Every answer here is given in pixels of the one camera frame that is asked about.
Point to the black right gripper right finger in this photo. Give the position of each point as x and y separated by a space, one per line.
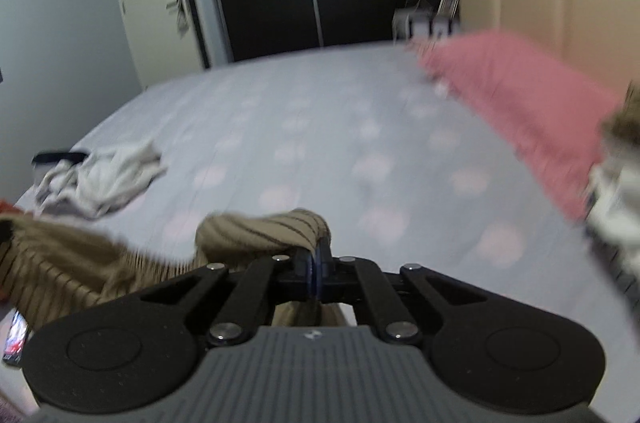
494 351

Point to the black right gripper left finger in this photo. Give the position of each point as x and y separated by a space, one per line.
130 352

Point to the brown striped garment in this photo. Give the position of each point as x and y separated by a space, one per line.
50 270

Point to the stack of folded clothes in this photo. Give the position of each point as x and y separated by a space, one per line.
613 213

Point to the smartphone on bed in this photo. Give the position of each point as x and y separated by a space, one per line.
15 341

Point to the white crumpled garment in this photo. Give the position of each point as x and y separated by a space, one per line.
108 179

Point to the orange garment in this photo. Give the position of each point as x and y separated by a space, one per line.
7 208

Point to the black item near white garment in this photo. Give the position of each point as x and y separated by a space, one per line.
52 158

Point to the polka dot bed sheet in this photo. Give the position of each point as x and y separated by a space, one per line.
403 173

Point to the pink blanket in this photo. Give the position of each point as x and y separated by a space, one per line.
549 113

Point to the white bedside shelf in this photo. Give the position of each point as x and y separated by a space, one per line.
427 18

